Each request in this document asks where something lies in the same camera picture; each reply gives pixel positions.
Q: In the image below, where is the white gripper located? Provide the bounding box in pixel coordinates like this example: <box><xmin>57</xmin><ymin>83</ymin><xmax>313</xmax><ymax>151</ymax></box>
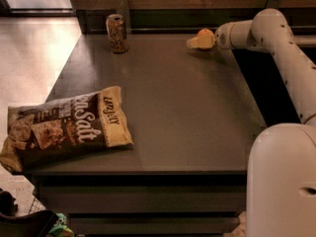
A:
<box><xmin>187</xmin><ymin>23</ymin><xmax>233</xmax><ymax>49</ymax></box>

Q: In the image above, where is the orange fruit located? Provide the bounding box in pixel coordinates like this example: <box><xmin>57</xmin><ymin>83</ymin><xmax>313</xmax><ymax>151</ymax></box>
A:
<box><xmin>197</xmin><ymin>29</ymin><xmax>214</xmax><ymax>38</ymax></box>

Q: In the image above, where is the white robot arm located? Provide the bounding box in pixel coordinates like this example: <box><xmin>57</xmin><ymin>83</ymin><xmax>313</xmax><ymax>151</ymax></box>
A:
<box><xmin>187</xmin><ymin>8</ymin><xmax>316</xmax><ymax>237</ymax></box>

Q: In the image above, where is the brown patterned drink can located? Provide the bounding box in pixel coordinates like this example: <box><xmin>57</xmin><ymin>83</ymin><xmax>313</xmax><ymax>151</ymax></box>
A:
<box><xmin>106</xmin><ymin>14</ymin><xmax>128</xmax><ymax>53</ymax></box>

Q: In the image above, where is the brown chip bag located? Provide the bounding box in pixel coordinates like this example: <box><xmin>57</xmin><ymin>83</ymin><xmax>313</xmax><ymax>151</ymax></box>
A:
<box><xmin>0</xmin><ymin>86</ymin><xmax>133</xmax><ymax>173</ymax></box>

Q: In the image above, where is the green snack bag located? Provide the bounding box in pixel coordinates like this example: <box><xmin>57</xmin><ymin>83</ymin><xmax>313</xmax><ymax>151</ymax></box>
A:
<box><xmin>46</xmin><ymin>213</ymin><xmax>74</xmax><ymax>237</ymax></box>

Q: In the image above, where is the grey drawer cabinet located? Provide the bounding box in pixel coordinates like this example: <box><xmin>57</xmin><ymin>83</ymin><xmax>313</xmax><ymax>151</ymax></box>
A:
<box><xmin>28</xmin><ymin>35</ymin><xmax>263</xmax><ymax>237</ymax></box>

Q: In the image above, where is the dark chair seat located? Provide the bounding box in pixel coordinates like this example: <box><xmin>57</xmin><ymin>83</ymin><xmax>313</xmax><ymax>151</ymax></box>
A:
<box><xmin>0</xmin><ymin>210</ymin><xmax>58</xmax><ymax>237</ymax></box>

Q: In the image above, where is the right metal bracket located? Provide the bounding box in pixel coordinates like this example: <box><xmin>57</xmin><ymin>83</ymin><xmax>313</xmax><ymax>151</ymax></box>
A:
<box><xmin>265</xmin><ymin>0</ymin><xmax>282</xmax><ymax>9</ymax></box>

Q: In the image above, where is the metal bracket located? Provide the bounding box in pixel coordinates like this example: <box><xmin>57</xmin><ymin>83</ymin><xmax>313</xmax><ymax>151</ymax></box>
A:
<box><xmin>115</xmin><ymin>0</ymin><xmax>131</xmax><ymax>34</ymax></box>
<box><xmin>265</xmin><ymin>0</ymin><xmax>282</xmax><ymax>9</ymax></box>

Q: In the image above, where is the left metal bracket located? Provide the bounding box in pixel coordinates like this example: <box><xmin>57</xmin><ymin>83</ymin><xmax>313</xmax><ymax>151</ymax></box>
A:
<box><xmin>115</xmin><ymin>0</ymin><xmax>131</xmax><ymax>34</ymax></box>

